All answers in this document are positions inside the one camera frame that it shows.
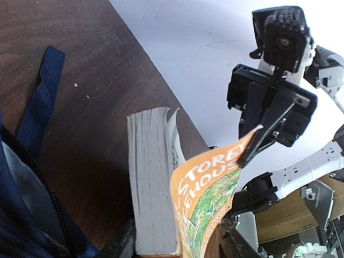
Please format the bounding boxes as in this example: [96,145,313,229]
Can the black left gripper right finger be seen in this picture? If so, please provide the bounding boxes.
[204,218,260,258]

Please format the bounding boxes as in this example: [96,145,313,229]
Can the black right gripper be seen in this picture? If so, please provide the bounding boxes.
[227,64,318,168]

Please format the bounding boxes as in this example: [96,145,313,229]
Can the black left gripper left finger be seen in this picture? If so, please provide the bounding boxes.
[99,218,136,258]

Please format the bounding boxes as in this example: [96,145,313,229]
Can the orange green treehouse book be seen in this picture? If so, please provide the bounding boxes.
[127,107,253,257]

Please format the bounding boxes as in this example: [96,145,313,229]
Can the navy blue student backpack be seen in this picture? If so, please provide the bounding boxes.
[1,46,98,257]

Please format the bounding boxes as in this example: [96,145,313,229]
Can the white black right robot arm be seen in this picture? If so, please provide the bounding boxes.
[226,47,343,219]

